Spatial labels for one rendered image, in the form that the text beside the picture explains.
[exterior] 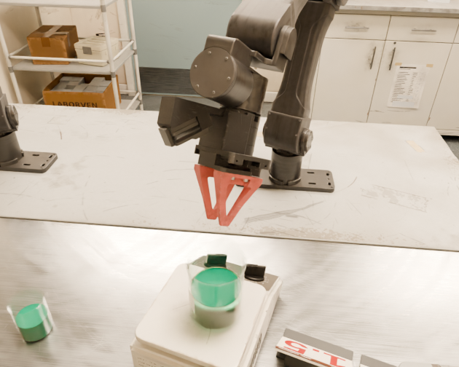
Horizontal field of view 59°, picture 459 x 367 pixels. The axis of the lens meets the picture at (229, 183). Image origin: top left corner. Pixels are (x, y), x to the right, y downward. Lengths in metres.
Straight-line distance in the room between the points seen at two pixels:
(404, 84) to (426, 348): 2.49
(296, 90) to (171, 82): 2.86
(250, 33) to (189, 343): 0.37
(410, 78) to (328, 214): 2.28
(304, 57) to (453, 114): 2.51
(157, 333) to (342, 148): 0.67
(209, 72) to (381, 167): 0.57
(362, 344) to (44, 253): 0.50
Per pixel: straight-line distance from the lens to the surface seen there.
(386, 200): 0.85
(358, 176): 0.90
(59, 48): 2.72
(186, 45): 3.43
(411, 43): 2.91
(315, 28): 0.75
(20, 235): 0.78
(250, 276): 0.56
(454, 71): 3.07
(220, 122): 0.52
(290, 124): 0.74
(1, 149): 0.96
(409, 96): 3.04
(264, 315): 0.51
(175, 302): 0.50
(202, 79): 0.47
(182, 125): 0.50
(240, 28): 0.55
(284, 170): 0.80
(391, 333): 0.62
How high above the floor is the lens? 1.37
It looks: 34 degrees down
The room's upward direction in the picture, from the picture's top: 1 degrees clockwise
